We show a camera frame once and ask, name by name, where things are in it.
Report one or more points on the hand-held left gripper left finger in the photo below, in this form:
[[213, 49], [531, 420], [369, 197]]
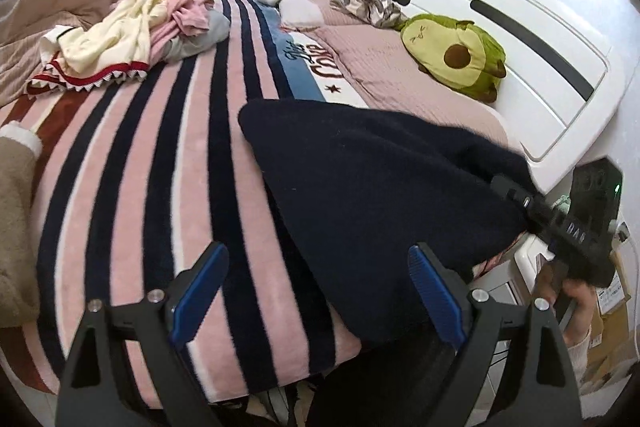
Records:
[[200, 294]]

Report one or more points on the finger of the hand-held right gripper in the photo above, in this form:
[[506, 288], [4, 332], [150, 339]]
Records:
[[520, 199]]

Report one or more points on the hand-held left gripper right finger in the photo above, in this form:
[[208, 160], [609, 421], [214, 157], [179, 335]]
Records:
[[435, 297]]

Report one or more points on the navy planet print sweater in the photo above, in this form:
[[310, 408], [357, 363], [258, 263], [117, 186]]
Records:
[[375, 187]]

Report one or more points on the person's right forearm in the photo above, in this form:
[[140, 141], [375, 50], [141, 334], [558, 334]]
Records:
[[577, 354]]

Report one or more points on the person's right hand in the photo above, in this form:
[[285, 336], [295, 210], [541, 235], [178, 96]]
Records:
[[575, 304]]

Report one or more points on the white nightstand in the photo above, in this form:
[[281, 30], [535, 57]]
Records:
[[520, 267]]

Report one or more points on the cardboard box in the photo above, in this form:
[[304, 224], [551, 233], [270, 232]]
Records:
[[615, 327]]

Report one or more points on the pink navy striped blanket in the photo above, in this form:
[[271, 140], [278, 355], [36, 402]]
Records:
[[150, 187]]

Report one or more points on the green avocado plush toy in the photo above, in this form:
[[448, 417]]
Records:
[[450, 52]]

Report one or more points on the pink quilted pillow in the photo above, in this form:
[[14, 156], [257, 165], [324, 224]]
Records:
[[380, 67]]

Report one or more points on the beige fleece garment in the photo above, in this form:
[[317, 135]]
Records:
[[15, 217]]

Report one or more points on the grey leaf patterned cloth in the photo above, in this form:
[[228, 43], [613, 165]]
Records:
[[370, 7]]

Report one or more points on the red zigzag trimmed garment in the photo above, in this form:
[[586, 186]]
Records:
[[65, 80]]

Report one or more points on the grey garment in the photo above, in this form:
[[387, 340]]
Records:
[[215, 29]]

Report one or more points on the cream garment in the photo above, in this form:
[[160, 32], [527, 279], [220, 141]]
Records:
[[115, 37]]

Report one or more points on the pink garment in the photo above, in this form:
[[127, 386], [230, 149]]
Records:
[[190, 14]]

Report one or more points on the pink grey folded duvet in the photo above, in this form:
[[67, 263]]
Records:
[[50, 7]]

